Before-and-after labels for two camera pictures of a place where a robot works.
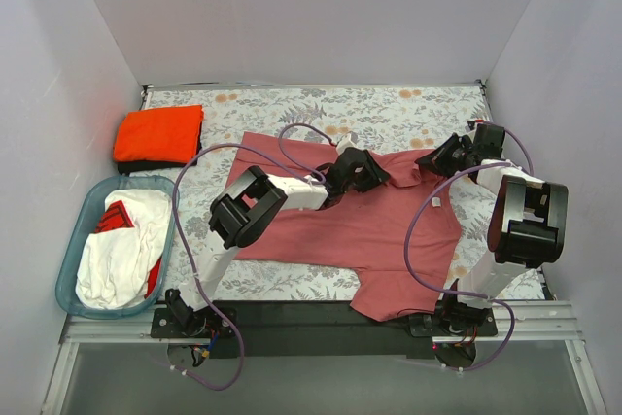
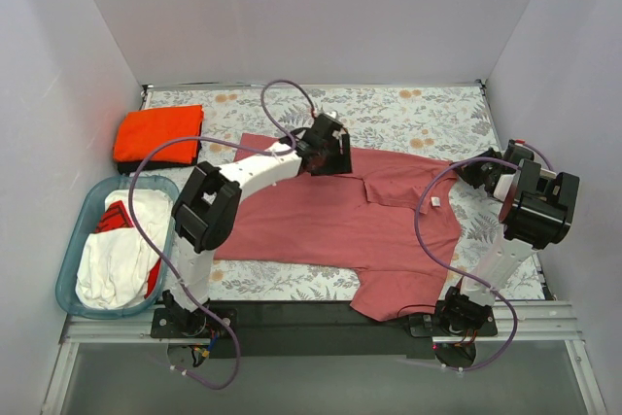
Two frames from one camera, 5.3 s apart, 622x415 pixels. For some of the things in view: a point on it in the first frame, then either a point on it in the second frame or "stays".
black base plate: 285,328 stays
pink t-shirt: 399,238 stays
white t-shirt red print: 119,262 stays
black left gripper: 365,170 → 343,154
